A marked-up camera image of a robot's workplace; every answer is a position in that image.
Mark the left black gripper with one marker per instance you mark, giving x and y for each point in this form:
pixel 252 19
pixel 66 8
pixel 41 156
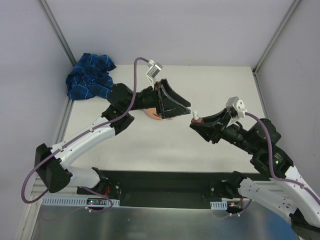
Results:
pixel 158 99

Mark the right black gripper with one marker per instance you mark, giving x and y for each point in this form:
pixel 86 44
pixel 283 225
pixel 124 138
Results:
pixel 219 127

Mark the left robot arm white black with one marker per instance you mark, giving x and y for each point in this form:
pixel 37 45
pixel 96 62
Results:
pixel 55 162

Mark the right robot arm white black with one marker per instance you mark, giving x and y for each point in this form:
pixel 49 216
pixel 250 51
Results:
pixel 258 137

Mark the mannequin hand with nails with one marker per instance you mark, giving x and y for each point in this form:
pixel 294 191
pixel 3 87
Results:
pixel 152 113

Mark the blue plaid cloth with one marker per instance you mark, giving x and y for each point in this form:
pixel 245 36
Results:
pixel 90 77

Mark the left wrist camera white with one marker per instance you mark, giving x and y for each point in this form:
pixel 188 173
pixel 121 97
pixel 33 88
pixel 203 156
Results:
pixel 154 69

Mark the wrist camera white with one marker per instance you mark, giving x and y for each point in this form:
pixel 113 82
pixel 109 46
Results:
pixel 154 69
pixel 236 107

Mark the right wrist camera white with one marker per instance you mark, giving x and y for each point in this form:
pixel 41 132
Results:
pixel 236 107

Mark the right white cable duct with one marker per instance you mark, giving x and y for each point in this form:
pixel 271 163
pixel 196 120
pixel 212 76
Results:
pixel 219 205

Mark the white cable duct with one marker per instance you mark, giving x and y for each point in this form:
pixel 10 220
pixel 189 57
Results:
pixel 219 205
pixel 73 201

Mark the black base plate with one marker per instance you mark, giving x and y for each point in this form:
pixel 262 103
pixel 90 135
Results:
pixel 178 190

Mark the left aluminium frame post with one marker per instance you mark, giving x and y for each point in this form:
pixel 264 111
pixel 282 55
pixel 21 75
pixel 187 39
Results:
pixel 57 31

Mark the aluminium frame post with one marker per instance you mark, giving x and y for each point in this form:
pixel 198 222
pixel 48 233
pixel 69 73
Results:
pixel 57 31
pixel 277 34

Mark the right aluminium frame post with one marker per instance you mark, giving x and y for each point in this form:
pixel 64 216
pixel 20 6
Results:
pixel 277 34

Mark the left white cable duct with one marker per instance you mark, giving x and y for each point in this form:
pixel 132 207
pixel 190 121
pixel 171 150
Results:
pixel 73 201

